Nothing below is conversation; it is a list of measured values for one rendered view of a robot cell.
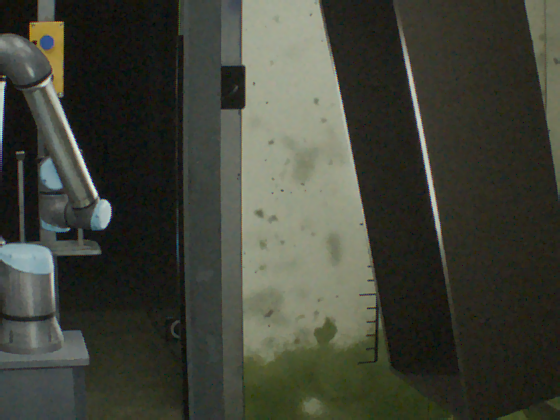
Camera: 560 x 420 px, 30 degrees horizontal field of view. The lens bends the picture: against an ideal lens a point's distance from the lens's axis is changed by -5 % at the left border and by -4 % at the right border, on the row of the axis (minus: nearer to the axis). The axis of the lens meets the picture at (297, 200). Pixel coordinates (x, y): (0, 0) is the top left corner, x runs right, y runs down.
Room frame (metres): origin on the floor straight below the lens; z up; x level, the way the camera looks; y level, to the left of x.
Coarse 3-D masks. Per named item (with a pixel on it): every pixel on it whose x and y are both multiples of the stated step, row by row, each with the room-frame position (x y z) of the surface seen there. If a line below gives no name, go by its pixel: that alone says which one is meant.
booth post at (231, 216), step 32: (224, 0) 3.55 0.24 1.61; (224, 32) 3.55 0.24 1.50; (224, 128) 3.55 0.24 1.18; (224, 160) 3.55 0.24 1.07; (224, 192) 3.55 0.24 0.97; (224, 224) 3.55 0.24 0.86; (224, 256) 3.55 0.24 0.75; (224, 288) 3.55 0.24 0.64; (224, 320) 3.55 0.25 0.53; (224, 352) 3.55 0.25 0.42; (224, 384) 3.55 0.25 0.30
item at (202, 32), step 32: (192, 0) 1.56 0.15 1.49; (192, 32) 1.56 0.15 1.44; (192, 64) 1.56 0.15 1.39; (192, 96) 1.56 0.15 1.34; (192, 128) 1.56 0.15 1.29; (192, 160) 1.56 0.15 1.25; (192, 192) 1.56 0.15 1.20; (192, 224) 1.56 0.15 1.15; (192, 256) 1.56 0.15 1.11; (192, 288) 1.56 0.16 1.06; (192, 320) 1.56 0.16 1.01; (192, 352) 1.57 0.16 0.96; (192, 384) 1.57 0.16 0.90; (192, 416) 1.58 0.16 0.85; (224, 416) 1.58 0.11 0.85
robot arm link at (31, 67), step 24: (0, 48) 2.77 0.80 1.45; (24, 48) 2.78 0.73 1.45; (24, 72) 2.77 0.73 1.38; (48, 72) 2.81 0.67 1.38; (48, 96) 2.84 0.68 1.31; (48, 120) 2.87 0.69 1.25; (48, 144) 2.91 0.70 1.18; (72, 144) 2.94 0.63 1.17; (72, 168) 2.96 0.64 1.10; (72, 192) 2.99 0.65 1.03; (96, 192) 3.06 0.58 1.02; (72, 216) 3.06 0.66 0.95; (96, 216) 3.03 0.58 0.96
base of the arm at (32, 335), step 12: (12, 324) 2.67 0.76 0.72; (24, 324) 2.66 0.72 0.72; (36, 324) 2.67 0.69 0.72; (48, 324) 2.70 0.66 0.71; (0, 336) 2.68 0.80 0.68; (12, 336) 2.65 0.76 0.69; (24, 336) 2.65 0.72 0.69; (36, 336) 2.66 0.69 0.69; (48, 336) 2.68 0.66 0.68; (60, 336) 2.73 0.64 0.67; (0, 348) 2.67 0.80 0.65; (12, 348) 2.64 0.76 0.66; (24, 348) 2.64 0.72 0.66; (36, 348) 2.65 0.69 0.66; (48, 348) 2.67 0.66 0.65; (60, 348) 2.71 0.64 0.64
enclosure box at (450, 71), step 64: (320, 0) 3.10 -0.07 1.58; (384, 0) 3.18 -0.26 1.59; (448, 0) 2.58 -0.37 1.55; (512, 0) 2.63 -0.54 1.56; (384, 64) 3.17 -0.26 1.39; (448, 64) 2.58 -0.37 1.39; (512, 64) 2.63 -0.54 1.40; (384, 128) 3.17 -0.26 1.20; (448, 128) 2.58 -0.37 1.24; (512, 128) 2.63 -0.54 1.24; (384, 192) 3.17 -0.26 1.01; (448, 192) 2.58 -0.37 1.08; (512, 192) 2.63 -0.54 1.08; (384, 256) 3.17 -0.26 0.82; (448, 256) 2.58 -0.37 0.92; (512, 256) 2.63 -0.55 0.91; (384, 320) 3.16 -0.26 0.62; (448, 320) 3.23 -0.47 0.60; (512, 320) 2.63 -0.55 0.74; (448, 384) 2.95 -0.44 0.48; (512, 384) 2.63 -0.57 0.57
